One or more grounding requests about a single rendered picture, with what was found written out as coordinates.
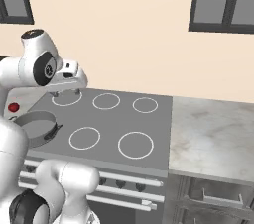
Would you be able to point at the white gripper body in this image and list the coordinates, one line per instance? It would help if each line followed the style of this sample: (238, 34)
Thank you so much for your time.
(71, 84)

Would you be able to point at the red tomato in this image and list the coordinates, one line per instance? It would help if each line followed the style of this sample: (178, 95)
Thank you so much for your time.
(14, 107)

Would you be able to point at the white stove front rail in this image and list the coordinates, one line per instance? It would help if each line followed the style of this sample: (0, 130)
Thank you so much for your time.
(132, 179)
(132, 193)

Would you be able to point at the black stove knob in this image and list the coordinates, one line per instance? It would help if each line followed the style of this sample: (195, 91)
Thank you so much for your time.
(120, 184)
(30, 168)
(140, 187)
(102, 181)

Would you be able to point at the grey drawer front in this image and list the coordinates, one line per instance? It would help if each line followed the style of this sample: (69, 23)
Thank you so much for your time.
(211, 201)

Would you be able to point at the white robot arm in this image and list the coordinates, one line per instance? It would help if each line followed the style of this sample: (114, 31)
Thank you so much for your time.
(13, 72)

